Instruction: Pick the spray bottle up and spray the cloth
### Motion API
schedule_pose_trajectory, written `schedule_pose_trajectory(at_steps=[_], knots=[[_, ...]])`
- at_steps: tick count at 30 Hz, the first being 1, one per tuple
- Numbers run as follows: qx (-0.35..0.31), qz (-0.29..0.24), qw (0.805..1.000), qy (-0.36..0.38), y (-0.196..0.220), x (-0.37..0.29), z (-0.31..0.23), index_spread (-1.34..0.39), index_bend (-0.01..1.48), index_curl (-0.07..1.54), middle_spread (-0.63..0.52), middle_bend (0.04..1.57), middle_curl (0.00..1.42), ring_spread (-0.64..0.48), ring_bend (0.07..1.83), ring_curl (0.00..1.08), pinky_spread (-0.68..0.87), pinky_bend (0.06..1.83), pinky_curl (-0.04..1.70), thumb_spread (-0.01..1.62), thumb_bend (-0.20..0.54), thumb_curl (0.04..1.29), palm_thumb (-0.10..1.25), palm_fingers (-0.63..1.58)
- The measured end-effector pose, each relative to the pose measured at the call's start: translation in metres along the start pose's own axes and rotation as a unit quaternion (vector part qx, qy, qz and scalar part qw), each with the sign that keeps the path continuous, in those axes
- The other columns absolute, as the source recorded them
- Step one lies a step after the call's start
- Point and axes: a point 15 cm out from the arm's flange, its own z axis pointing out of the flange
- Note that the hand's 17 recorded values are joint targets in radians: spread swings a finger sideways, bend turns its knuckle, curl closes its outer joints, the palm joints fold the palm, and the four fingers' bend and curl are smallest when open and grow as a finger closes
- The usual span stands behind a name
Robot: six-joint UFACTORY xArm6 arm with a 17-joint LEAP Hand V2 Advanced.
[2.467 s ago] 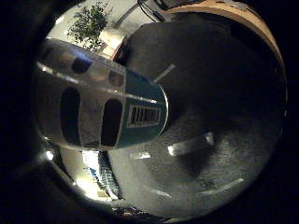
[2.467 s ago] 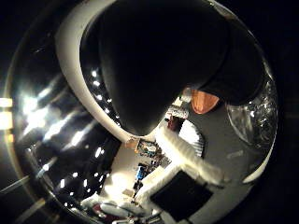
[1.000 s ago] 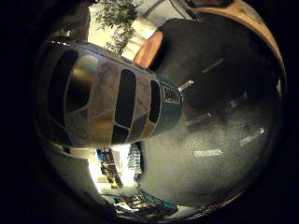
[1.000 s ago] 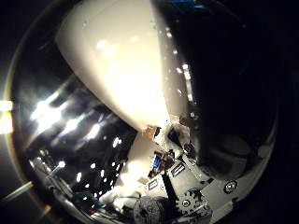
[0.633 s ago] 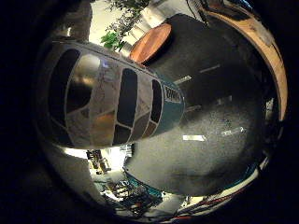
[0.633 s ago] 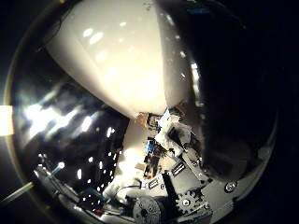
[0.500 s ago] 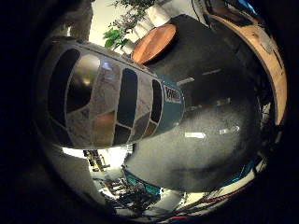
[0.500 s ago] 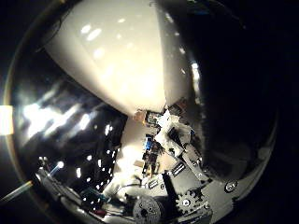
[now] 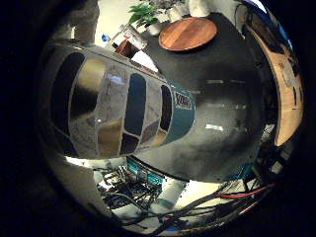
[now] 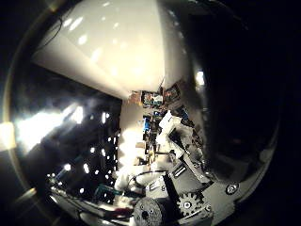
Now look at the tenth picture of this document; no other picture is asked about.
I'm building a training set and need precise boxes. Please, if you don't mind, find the small blue box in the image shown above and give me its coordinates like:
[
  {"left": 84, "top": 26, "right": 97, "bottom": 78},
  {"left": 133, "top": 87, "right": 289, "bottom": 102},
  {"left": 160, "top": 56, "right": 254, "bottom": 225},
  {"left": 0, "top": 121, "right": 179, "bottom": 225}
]
[{"left": 142, "top": 115, "right": 152, "bottom": 134}]

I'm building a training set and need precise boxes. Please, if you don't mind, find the red cable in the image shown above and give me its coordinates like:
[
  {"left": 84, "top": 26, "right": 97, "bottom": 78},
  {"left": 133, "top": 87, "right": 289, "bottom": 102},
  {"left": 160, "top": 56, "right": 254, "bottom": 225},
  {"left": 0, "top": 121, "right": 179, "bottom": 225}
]
[{"left": 104, "top": 206, "right": 135, "bottom": 218}]

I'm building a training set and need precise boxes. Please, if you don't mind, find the colourful shelf box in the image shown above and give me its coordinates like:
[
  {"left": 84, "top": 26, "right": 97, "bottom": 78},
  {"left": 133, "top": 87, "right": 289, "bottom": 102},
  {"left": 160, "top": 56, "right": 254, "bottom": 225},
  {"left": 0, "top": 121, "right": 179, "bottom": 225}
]
[{"left": 140, "top": 89, "right": 165, "bottom": 108}]

